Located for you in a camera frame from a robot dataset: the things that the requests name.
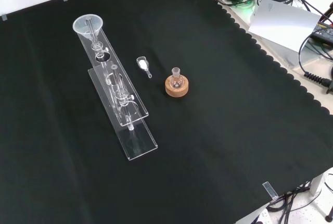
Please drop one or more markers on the clear tape strip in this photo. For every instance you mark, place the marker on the clear tape strip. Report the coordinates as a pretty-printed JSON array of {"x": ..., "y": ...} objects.
[{"x": 270, "y": 190}]

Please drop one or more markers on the black power adapter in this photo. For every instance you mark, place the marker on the black power adapter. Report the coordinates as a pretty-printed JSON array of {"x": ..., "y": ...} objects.
[{"x": 323, "y": 32}]

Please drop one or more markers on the translucent plastic funnel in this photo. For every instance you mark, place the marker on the translucent plastic funnel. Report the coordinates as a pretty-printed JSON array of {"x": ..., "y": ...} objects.
[{"x": 83, "y": 27}]

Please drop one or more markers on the black bench cloth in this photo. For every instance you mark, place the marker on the black bench cloth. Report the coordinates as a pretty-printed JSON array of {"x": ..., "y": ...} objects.
[{"x": 213, "y": 119}]

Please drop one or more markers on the white table leg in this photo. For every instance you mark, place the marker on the white table leg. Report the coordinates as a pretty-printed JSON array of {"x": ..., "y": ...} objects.
[{"x": 316, "y": 185}]

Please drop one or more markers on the small round-bottom glass flask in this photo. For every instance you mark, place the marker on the small round-bottom glass flask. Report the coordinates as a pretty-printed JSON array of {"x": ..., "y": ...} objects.
[{"x": 176, "y": 79}]

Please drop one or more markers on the small glass weighing funnel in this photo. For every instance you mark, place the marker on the small glass weighing funnel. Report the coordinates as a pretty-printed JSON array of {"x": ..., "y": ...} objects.
[{"x": 142, "y": 64}]

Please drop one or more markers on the clear acrylic funnel stand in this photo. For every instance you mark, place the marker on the clear acrylic funnel stand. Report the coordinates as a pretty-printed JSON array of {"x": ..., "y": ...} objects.
[{"x": 135, "y": 109}]

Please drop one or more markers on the pale board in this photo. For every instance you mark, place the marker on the pale board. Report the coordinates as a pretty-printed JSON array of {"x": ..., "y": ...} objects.
[{"x": 283, "y": 23}]

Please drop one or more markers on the white power strip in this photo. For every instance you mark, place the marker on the white power strip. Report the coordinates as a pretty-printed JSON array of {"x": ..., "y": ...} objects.
[{"x": 264, "y": 217}]

